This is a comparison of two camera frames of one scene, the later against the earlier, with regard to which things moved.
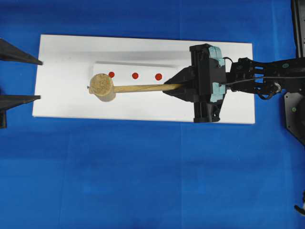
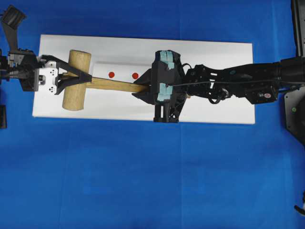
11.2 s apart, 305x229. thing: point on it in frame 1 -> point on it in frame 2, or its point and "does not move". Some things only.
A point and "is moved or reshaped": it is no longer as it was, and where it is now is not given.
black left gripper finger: [9, 52] -> [72, 69]
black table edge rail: [298, 16] does not move
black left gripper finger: [8, 101] -> [62, 81]
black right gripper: [208, 74] -> [169, 90]
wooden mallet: [102, 88] is moved or reshaped
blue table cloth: [78, 173] does not move
